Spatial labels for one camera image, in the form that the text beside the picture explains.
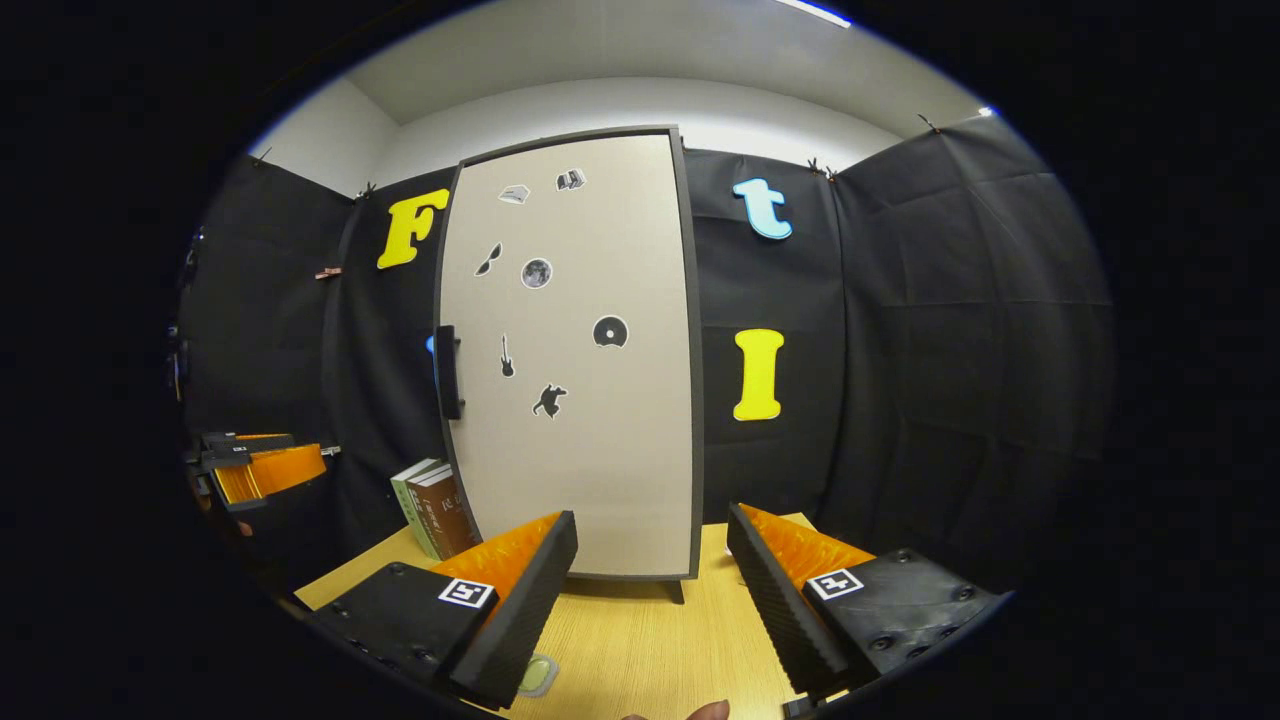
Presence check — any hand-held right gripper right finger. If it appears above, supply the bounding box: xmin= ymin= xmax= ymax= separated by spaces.
xmin=727 ymin=503 xmax=1004 ymax=701

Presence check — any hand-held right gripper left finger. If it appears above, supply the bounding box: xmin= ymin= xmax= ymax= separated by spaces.
xmin=303 ymin=511 xmax=580 ymax=711

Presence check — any beige cabinet door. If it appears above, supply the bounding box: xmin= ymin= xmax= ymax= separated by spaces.
xmin=437 ymin=133 xmax=694 ymax=578

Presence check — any black door handle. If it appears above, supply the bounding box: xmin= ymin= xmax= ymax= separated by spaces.
xmin=434 ymin=325 xmax=464 ymax=421

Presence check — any dark grey cabinet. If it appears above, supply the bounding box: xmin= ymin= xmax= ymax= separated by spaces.
xmin=432 ymin=125 xmax=705 ymax=604

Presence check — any brown book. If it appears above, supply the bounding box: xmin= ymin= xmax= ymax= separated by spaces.
xmin=406 ymin=464 xmax=463 ymax=561
xmin=420 ymin=470 xmax=482 ymax=560

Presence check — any black backdrop cloth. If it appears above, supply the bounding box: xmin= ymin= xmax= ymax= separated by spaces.
xmin=175 ymin=113 xmax=1116 ymax=601

